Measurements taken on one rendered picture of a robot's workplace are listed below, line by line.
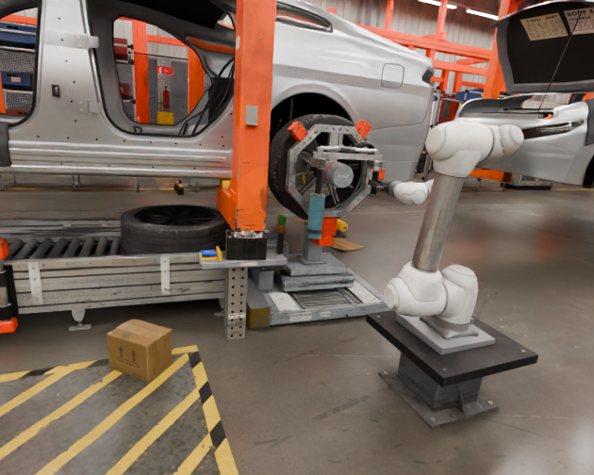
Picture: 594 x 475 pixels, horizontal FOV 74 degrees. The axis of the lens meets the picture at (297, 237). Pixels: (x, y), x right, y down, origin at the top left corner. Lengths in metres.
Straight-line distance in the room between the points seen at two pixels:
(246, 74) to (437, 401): 1.69
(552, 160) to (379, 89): 2.09
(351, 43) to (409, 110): 0.63
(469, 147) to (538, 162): 3.03
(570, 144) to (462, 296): 2.96
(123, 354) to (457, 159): 1.56
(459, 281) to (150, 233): 1.60
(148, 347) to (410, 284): 1.11
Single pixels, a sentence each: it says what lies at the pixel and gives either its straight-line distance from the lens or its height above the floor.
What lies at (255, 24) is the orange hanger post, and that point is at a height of 1.54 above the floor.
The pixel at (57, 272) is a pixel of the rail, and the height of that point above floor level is 0.33.
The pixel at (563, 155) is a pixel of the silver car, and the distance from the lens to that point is 4.46.
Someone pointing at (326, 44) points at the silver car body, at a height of 1.61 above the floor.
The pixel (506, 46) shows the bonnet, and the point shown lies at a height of 2.17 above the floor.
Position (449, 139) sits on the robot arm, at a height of 1.11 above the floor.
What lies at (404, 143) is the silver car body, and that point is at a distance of 3.08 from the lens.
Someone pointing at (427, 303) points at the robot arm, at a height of 0.50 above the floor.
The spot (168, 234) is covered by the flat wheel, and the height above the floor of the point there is 0.48.
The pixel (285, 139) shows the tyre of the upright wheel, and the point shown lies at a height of 1.02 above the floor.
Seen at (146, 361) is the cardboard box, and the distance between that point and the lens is 1.88.
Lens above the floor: 1.13
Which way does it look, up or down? 16 degrees down
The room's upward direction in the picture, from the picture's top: 4 degrees clockwise
